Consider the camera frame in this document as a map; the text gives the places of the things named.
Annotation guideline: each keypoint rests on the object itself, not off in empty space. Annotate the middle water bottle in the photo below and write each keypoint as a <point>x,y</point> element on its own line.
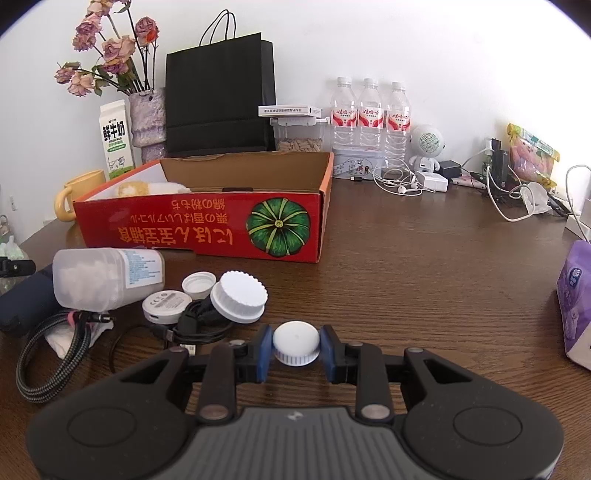
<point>371,114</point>

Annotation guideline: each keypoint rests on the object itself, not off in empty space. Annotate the round white charger puck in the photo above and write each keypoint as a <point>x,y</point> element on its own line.
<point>165,307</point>

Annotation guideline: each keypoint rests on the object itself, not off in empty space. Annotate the black phone stand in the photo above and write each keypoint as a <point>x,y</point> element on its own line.
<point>498,162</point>

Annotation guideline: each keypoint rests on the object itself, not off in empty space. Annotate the yellow pink snack bag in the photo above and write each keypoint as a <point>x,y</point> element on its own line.
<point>531,158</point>

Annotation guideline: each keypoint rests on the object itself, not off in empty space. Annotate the dark navy fabric case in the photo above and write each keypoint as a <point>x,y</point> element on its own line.
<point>28,303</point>

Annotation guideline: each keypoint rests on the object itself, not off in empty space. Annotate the water bottle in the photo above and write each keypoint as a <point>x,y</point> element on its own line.
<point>398,121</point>
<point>344,112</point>
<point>371,114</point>

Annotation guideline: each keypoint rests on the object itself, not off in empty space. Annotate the clear cotton swab jar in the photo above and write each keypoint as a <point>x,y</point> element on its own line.
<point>104,279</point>

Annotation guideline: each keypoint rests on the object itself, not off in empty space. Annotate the right water bottle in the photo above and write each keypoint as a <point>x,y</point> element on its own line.
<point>398,121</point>

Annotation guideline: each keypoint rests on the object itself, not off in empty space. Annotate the large white ribbed lid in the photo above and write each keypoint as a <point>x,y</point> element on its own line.
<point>239,297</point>

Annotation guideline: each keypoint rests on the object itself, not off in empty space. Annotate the white wired earphones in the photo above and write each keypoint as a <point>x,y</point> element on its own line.
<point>397,178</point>

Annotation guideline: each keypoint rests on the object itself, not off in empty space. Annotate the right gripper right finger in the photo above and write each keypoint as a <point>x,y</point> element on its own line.
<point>364,366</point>

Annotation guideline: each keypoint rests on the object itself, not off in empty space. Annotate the purple textured vase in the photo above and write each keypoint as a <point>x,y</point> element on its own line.
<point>148,123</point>

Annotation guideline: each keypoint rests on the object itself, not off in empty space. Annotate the left water bottle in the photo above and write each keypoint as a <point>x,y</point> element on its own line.
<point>344,112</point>

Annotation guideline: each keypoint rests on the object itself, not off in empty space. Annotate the dried pink rose bouquet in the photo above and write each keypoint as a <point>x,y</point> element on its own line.
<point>126,51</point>

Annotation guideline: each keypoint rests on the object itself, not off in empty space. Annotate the yellow white plush toy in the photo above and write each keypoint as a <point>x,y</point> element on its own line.
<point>140,189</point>

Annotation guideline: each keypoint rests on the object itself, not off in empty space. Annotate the red pumpkin cardboard box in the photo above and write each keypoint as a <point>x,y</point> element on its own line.
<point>257,205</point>

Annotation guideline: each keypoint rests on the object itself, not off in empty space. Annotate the small white ribbed cap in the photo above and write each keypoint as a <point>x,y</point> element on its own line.
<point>296,343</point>

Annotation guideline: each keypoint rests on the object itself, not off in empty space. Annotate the white face mask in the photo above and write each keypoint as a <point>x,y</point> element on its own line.
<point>535,198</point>

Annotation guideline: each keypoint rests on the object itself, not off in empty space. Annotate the purple tissue pack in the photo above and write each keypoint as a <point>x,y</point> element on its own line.
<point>574,296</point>

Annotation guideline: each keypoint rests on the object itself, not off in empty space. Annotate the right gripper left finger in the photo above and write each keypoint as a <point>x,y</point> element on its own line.
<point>226,366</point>

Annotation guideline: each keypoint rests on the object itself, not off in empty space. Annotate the clear seed storage container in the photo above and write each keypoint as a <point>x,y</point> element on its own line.
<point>299,134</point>

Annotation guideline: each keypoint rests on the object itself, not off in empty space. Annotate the white green milk carton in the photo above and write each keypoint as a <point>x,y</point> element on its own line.
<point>115,139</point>

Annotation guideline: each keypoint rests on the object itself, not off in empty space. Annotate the yellow ceramic mug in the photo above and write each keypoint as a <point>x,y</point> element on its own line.
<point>73,190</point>

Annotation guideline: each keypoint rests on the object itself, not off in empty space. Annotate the black paper shopping bag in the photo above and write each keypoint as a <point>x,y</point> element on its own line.
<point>212,97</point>

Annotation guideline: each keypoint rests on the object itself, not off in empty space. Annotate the small white open lid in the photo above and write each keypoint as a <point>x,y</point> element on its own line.
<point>198,285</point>

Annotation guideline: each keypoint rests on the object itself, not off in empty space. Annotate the white printed tin box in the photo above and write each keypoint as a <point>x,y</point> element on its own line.
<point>357,162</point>

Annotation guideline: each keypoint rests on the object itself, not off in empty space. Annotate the white power adapter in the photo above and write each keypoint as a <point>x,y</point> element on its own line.
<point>432,182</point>

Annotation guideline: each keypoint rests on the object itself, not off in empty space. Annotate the small white robot toy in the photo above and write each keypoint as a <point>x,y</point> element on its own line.
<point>427,144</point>

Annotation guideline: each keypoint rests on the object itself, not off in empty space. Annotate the flat white box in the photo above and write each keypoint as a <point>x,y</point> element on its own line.
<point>284,111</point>

